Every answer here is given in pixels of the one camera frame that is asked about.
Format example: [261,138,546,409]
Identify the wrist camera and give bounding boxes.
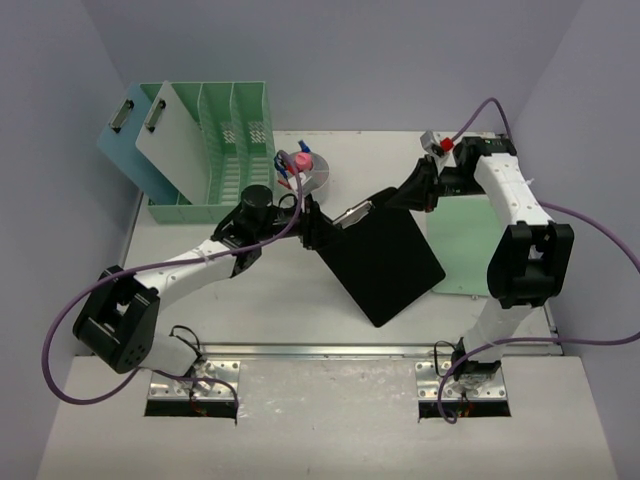
[295,172,318,197]
[420,130,454,160]

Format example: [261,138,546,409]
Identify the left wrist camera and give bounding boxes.
[295,172,318,197]

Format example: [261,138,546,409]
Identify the blue clipboard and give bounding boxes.
[97,83,178,205]

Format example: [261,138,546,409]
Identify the black clipboard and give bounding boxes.
[316,187,446,328]

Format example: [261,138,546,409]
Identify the black handled scissors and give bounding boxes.
[274,153,289,176]

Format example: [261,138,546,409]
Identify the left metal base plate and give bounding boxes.
[148,357,241,402]

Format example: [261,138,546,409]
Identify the green mesh file organizer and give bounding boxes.
[148,81,275,224]

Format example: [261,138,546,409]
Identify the white round desk organizer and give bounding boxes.
[276,151,330,204]

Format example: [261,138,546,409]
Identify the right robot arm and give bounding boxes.
[389,131,574,393]

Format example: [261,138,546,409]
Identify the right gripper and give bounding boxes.
[385,156,486,215]

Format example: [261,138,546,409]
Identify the green clipboard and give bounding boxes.
[426,195,504,297]

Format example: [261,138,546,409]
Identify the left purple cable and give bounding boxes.
[40,167,306,404]

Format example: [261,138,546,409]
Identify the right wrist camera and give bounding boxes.
[420,130,454,160]

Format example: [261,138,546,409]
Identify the metal base plate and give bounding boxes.
[414,359,508,402]
[148,357,241,402]

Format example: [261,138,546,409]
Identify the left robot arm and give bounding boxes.
[73,185,343,393]

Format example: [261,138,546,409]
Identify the white clipboard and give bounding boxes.
[135,81,224,206]

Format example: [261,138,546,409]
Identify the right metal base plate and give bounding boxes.
[414,359,508,402]

